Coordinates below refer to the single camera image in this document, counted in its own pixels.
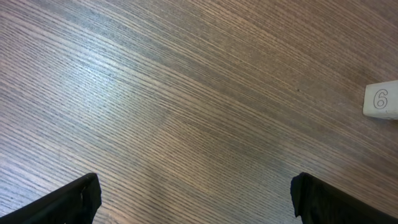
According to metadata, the white number six block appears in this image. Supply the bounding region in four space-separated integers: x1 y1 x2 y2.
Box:
363 80 397 119

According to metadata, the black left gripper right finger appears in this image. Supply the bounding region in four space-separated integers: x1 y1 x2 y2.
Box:
290 172 397 224

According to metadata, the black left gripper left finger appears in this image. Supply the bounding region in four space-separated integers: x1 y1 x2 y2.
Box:
1 173 101 224

